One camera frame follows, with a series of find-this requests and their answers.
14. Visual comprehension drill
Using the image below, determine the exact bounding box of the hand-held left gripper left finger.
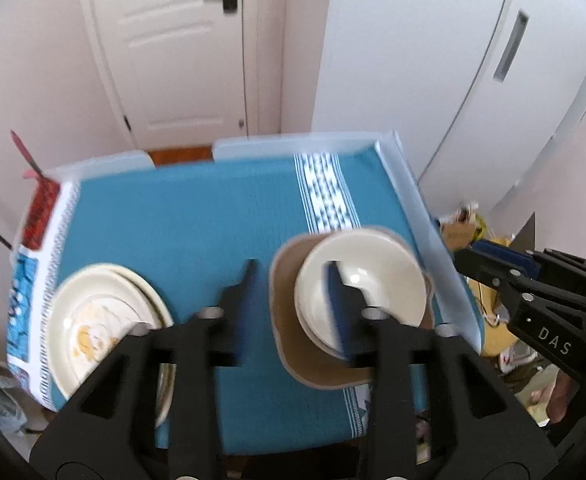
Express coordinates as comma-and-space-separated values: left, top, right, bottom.
29, 259, 259, 480

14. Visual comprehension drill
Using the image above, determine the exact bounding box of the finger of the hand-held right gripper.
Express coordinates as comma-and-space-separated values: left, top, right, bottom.
454, 249, 544, 307
473, 239, 586, 282

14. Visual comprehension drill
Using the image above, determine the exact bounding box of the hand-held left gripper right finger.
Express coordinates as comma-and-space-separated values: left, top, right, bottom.
325, 260, 558, 480

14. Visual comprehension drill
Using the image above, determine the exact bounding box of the cream bowl with flower print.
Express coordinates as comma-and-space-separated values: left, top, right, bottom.
295, 305, 374, 361

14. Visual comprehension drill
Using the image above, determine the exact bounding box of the beige plastic bowl with handles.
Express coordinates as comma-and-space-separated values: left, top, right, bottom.
268, 227, 436, 391

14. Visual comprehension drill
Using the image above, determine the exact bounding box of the plain white bowl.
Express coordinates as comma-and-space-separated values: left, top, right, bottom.
294, 230, 428, 333

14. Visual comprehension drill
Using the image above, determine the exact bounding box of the large cream plate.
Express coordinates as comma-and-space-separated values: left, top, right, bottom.
73, 263, 176, 428

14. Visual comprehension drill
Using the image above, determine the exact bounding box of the small cream printed plate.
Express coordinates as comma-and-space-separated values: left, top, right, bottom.
52, 269, 161, 401

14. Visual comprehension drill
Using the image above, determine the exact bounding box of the brown paper bag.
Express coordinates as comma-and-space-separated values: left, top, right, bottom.
440, 220, 478, 252

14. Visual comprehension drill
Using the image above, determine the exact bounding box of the white and red shoe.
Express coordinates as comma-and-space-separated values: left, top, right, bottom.
498, 344, 540, 374

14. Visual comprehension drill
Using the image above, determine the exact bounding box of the yellow bag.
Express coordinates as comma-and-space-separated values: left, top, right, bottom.
480, 310, 518, 357

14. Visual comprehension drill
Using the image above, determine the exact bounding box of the green striped blanket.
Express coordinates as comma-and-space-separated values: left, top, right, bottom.
515, 360, 578, 426

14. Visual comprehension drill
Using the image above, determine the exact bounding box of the translucent table edge guard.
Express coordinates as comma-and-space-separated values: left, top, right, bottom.
213, 130, 484, 356

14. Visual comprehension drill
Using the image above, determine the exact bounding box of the blue patterned tablecloth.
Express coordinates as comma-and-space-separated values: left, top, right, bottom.
6, 150, 474, 456

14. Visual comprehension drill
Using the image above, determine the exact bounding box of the short translucent edge guard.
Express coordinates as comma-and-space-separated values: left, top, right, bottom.
48, 150, 155, 182

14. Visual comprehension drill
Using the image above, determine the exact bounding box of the white wardrobe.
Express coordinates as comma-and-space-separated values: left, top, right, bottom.
310, 0, 586, 211

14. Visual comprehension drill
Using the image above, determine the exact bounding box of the pink clip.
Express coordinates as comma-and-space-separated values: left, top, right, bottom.
10, 130, 56, 181

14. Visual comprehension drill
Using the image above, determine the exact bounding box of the white door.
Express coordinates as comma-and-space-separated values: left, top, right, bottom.
76, 0, 294, 153

